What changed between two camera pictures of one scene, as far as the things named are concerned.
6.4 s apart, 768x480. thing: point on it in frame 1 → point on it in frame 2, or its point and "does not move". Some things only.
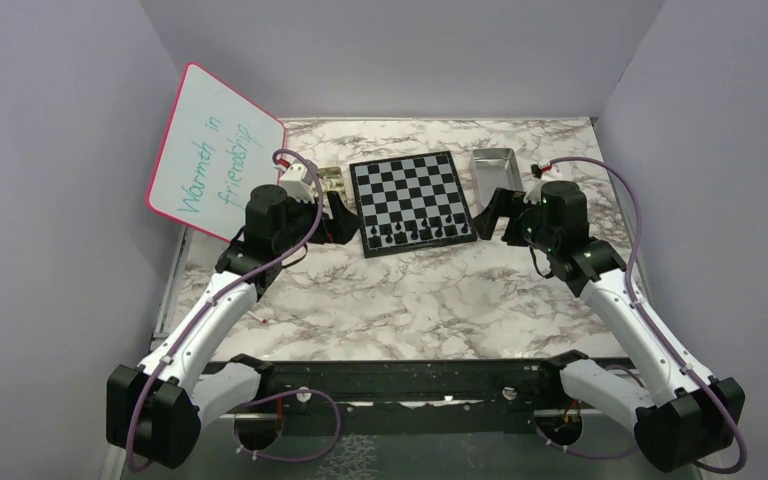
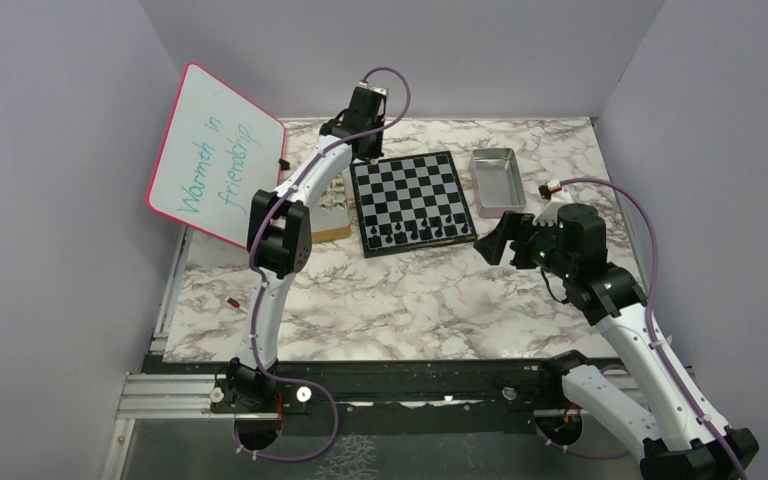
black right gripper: (509, 203) → (493, 245)
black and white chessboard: (409, 203) does not move
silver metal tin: (493, 168) does not move
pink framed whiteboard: (219, 143) does not move
